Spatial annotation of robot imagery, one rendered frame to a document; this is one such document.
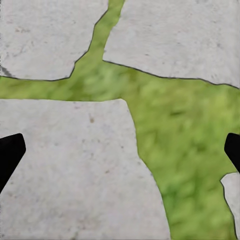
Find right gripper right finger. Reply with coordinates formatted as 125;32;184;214
224;133;240;173

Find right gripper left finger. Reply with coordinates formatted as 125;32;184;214
0;133;26;193

